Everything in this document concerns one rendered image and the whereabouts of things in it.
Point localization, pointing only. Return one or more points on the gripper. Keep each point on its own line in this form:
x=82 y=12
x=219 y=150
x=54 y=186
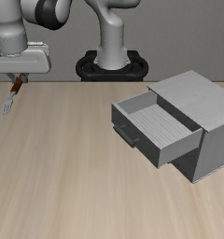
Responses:
x=20 y=60

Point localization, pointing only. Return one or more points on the grey cabinet drawer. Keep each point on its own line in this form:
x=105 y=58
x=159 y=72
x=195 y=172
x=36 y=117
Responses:
x=154 y=130

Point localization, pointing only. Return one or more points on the grey cabinet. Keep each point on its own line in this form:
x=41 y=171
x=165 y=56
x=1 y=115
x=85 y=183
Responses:
x=207 y=112

